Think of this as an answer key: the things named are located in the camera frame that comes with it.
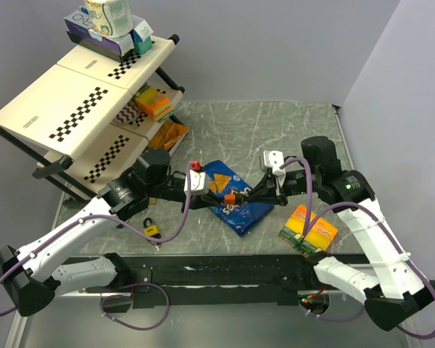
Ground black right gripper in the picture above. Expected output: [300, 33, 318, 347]
[249, 167, 322, 206]

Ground orange padlock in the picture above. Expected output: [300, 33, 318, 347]
[223, 194, 239, 205]

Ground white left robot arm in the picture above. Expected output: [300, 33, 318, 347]
[0, 148, 224, 317]

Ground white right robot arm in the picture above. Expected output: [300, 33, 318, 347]
[236, 136, 435, 340]

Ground blue Doritos chip bag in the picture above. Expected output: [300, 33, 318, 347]
[203, 160, 274, 237]

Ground left yellow sponge pack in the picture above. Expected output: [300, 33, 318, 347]
[278, 204, 318, 254]

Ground yellow sponge pack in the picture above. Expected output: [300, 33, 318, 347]
[297, 218, 338, 257]
[278, 204, 318, 254]

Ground yellow padlock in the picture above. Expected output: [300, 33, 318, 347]
[143, 217, 161, 238]

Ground yellow padlock keys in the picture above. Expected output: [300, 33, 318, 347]
[149, 236, 162, 252]

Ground right yellow sponge pack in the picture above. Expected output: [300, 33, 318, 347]
[297, 218, 338, 257]

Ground orange snack bag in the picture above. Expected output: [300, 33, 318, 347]
[148, 120, 189, 151]

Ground orange sponge pack on shelf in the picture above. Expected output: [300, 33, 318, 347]
[134, 87, 172, 122]

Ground purple zigzag cloth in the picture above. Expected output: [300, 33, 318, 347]
[113, 101, 140, 125]

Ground beige checkered shelf rack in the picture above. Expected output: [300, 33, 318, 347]
[0, 35, 185, 202]

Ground teal small box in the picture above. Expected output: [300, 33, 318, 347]
[130, 17, 154, 55]

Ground purple tissue box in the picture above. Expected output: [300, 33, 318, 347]
[64, 10, 134, 62]

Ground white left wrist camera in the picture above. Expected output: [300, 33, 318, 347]
[183, 160, 210, 196]

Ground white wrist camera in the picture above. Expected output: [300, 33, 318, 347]
[262, 150, 286, 186]
[183, 160, 210, 196]

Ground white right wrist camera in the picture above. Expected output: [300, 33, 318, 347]
[262, 150, 286, 186]

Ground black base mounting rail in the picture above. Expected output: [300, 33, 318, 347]
[80, 254, 337, 309]

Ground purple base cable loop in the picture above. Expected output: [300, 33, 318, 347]
[100, 281, 171, 331]

